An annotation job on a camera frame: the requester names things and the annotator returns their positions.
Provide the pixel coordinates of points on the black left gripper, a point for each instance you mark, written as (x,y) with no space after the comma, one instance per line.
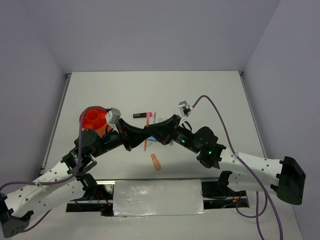
(130,135)

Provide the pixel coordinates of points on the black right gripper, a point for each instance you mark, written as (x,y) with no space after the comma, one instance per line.
(161,131)

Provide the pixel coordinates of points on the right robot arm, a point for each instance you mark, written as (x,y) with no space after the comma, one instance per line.
(239,171)

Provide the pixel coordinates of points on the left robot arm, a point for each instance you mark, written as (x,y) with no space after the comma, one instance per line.
(68,180)

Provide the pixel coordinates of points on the light blue correction tape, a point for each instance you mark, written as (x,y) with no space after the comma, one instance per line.
(151,140)

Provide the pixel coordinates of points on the small white eraser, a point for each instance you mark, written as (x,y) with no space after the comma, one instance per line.
(160,120)

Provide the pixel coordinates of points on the pink highlighter black body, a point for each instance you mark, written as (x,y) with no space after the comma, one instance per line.
(142,115)

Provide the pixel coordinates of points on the salmon pink eraser stick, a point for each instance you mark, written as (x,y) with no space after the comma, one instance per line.
(155,162)

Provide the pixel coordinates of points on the orange round pen holder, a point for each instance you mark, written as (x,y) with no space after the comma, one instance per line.
(95,119)

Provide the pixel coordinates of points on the silver foil covered plate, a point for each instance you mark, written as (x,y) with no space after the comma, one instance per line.
(157,198)

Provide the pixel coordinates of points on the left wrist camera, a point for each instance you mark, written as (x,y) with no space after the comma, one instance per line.
(112,117)

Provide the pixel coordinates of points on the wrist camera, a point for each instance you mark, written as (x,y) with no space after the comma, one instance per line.
(112,117)
(185,110)

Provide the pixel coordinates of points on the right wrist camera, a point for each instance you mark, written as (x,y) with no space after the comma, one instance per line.
(185,110)

